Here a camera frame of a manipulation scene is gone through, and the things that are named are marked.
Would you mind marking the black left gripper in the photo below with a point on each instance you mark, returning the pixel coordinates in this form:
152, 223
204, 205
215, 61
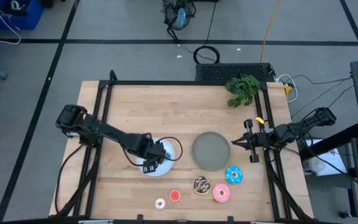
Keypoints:
143, 147

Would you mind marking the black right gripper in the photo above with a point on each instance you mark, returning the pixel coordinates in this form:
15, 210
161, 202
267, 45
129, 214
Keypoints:
261, 140

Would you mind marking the large blue iced donut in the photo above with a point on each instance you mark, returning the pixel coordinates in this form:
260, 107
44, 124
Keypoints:
234, 175

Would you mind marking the small red sprinkled donut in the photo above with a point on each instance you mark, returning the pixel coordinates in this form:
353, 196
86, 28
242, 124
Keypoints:
175, 195

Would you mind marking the small white pink-dotted donut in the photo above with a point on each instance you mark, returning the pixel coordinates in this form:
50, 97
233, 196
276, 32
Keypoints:
160, 203

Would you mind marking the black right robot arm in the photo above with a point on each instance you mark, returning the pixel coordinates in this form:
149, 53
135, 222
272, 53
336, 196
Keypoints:
306, 124

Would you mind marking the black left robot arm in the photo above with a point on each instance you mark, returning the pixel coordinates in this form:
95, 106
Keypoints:
104, 129

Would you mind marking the white round plate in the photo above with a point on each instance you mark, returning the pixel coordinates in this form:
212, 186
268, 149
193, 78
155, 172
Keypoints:
163, 168

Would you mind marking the yellow tag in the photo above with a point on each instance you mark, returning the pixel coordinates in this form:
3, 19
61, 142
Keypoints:
259, 120

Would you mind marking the grey round plate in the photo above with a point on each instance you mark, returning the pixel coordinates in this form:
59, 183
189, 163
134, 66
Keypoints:
211, 151

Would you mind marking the large chocolate iced donut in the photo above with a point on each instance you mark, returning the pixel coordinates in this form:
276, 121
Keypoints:
201, 185

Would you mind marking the green potted plant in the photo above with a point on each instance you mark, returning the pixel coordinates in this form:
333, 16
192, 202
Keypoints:
242, 90

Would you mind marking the large pink iced donut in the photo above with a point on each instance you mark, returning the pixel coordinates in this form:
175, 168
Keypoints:
221, 193

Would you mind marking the yellow plug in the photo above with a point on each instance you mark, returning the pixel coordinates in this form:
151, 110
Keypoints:
287, 89

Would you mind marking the black computer tower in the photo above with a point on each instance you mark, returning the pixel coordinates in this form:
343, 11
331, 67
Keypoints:
235, 72

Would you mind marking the black desk beam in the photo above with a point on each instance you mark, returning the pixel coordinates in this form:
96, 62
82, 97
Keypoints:
331, 140

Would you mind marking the white paper sheet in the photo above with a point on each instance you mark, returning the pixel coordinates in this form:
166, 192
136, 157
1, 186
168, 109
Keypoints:
334, 158

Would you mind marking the black floor fan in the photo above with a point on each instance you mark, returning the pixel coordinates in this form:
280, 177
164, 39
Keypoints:
179, 15

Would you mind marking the large blue plastic bin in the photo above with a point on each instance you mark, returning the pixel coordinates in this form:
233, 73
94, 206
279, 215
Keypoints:
26, 18

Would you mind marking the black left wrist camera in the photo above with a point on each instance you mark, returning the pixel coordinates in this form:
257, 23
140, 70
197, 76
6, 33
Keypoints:
156, 148

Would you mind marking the black metal table frame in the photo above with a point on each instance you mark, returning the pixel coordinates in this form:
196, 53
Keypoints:
182, 83

